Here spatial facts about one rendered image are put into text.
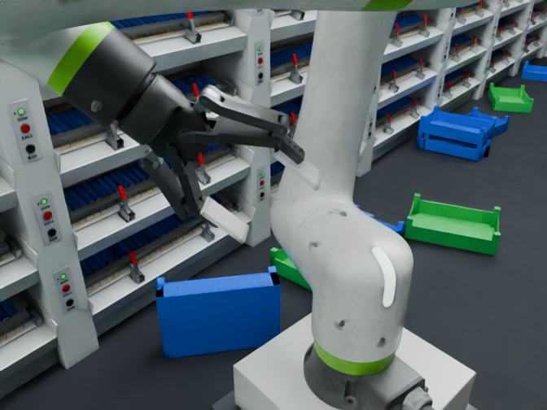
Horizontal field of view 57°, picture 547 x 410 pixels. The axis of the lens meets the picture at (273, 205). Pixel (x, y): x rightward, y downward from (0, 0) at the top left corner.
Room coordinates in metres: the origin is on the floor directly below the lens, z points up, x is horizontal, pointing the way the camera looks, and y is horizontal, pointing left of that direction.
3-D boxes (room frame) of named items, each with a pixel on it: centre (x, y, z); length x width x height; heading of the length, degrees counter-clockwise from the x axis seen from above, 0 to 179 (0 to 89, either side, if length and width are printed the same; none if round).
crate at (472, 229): (1.53, -0.64, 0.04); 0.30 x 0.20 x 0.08; 69
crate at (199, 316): (0.99, 0.14, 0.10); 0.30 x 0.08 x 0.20; 100
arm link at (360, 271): (0.57, -0.12, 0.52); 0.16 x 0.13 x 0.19; 22
